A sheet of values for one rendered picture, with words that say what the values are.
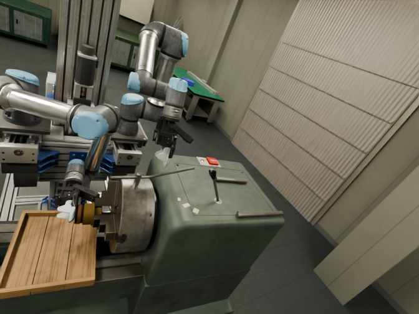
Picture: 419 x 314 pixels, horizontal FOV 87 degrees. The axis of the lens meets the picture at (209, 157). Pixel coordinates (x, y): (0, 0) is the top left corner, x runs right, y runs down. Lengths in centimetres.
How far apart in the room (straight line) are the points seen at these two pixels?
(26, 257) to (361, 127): 360
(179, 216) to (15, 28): 703
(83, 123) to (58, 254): 55
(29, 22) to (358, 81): 705
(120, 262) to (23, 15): 683
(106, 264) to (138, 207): 36
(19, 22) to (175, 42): 641
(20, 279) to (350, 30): 425
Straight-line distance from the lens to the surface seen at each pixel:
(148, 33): 123
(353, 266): 301
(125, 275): 114
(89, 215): 99
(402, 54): 378
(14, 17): 750
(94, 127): 98
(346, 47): 408
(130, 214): 89
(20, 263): 116
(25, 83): 131
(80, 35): 143
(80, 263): 113
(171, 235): 86
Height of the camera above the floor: 184
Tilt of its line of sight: 27 degrees down
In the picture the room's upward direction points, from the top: 25 degrees clockwise
